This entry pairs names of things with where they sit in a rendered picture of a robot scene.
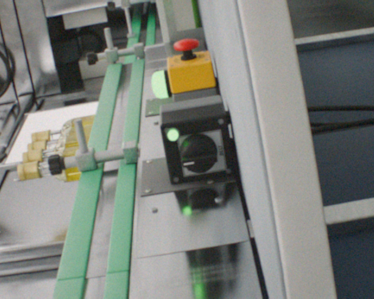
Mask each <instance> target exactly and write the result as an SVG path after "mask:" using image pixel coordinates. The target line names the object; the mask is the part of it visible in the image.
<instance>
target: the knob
mask: <svg viewBox="0 0 374 299"><path fill-rule="evenodd" d="M179 154H180V159H181V161H182V167H186V168H187V169H188V170H189V171H191V172H193V173H205V172H206V171H208V170H210V168H212V167H213V166H214V164H215V163H216V162H217V146H216V144H215V142H214V140H213V139H212V138H210V137H209V136H207V135H204V134H194V135H190V136H188V137H187V138H186V139H184V140H183V141H182V143H181V145H180V149H179Z"/></svg>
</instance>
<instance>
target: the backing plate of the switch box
mask: <svg viewBox="0 0 374 299"><path fill-rule="evenodd" d="M230 182H235V177H234V174H233V175H229V176H222V177H214V178H213V179H206V180H199V181H194V182H186V183H179V184H174V185H172V184H171V183H170V179H169V172H168V168H167V164H166V158H165V157H160V158H153V159H149V160H145V161H142V175H141V196H149V195H156V194H161V193H168V192H175V191H180V190H188V189H195V188H199V187H203V186H211V185H218V184H223V183H230Z"/></svg>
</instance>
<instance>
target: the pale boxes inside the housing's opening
mask: <svg viewBox="0 0 374 299"><path fill-rule="evenodd" d="M109 15H110V11H109V10H108V8H107V7H101V8H93V9H90V10H86V11H80V12H72V13H68V14H65V15H62V16H63V19H64V24H65V29H71V28H76V27H81V26H87V25H92V24H98V23H102V22H107V21H108V19H109ZM127 44H128V42H122V43H115V44H113V47H117V48H118V50H121V49H126V48H127ZM97 48H98V47H94V48H89V49H83V52H82V54H81V57H80V60H79V64H80V70H81V75H82V79H90V78H98V77H101V76H105V75H106V70H107V66H109V65H111V62H107V60H102V61H98V62H97V63H96V65H90V66H89V65H88V63H87V58H84V57H85V56H86V54H87V53H88V52H94V51H95V50H96V49H97ZM106 49H108V46H107V45H104V46H103V49H102V50H101V52H100V53H105V51H106ZM124 62H125V57H121V58H119V60H118V61H116V63H123V64H124Z"/></svg>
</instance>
